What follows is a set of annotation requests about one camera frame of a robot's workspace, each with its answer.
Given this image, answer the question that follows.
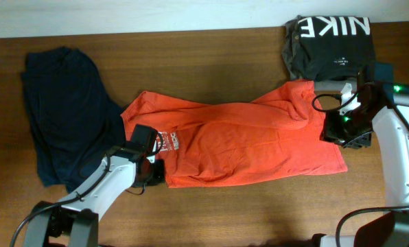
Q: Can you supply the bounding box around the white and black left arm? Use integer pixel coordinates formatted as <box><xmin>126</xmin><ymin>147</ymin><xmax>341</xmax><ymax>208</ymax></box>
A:
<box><xmin>20</xmin><ymin>156</ymin><xmax>164</xmax><ymax>246</ymax></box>

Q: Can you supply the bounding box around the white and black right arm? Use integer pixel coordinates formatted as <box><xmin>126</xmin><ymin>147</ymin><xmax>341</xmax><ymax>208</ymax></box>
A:
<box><xmin>316</xmin><ymin>82</ymin><xmax>409</xmax><ymax>247</ymax></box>

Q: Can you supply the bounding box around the navy blue garment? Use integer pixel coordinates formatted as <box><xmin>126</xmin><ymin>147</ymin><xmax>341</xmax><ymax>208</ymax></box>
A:
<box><xmin>21</xmin><ymin>47</ymin><xmax>126</xmax><ymax>192</ymax></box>

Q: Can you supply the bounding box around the red printed t-shirt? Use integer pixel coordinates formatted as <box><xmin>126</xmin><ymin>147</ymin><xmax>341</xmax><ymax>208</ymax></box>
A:
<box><xmin>121</xmin><ymin>80</ymin><xmax>347</xmax><ymax>189</ymax></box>

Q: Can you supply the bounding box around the grey folded garment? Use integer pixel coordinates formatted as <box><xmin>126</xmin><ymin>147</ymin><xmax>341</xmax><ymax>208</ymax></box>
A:
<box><xmin>282</xmin><ymin>16</ymin><xmax>359</xmax><ymax>91</ymax></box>

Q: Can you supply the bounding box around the black Nike t-shirt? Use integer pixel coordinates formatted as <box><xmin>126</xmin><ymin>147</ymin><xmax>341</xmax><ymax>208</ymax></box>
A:
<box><xmin>283</xmin><ymin>16</ymin><xmax>375</xmax><ymax>81</ymax></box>

